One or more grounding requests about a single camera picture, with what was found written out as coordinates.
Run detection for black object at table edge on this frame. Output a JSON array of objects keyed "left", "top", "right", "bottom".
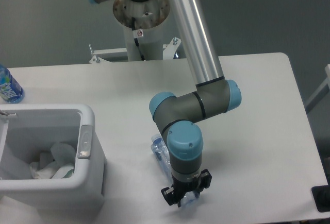
[{"left": 311, "top": 185, "right": 329, "bottom": 213}]

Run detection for black cable on pedestal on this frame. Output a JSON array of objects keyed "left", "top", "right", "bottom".
[{"left": 130, "top": 16, "right": 145, "bottom": 61}]

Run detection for white frame at right edge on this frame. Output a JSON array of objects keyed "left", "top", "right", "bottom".
[{"left": 305, "top": 64, "right": 329, "bottom": 113}]

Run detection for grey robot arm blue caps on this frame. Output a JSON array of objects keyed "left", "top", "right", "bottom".
[{"left": 89, "top": 0, "right": 241, "bottom": 206}]

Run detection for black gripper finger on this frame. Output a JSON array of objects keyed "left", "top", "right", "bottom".
[
  {"left": 161, "top": 185, "right": 184, "bottom": 208},
  {"left": 194, "top": 169, "right": 212, "bottom": 198}
]

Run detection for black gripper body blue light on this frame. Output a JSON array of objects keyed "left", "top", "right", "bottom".
[{"left": 172, "top": 177, "right": 203, "bottom": 198}]

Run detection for white paper wrapper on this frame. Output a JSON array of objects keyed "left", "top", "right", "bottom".
[{"left": 51, "top": 143, "right": 76, "bottom": 179}]

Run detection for white table frame bracket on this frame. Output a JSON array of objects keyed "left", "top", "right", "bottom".
[{"left": 89, "top": 37, "right": 182, "bottom": 64}]

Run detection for white paper trash in can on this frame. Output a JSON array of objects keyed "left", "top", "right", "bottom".
[{"left": 29, "top": 152, "right": 60, "bottom": 179}]

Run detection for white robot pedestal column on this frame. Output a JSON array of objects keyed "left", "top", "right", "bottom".
[{"left": 113, "top": 0, "right": 170, "bottom": 61}]

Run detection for clear plastic bottle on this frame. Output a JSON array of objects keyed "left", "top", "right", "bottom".
[{"left": 151, "top": 134, "right": 199, "bottom": 208}]

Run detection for blue labelled water bottle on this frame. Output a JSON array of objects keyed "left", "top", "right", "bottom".
[{"left": 1, "top": 65, "right": 25, "bottom": 104}]

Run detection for white plastic trash can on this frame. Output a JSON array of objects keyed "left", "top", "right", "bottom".
[{"left": 1, "top": 104, "right": 107, "bottom": 209}]

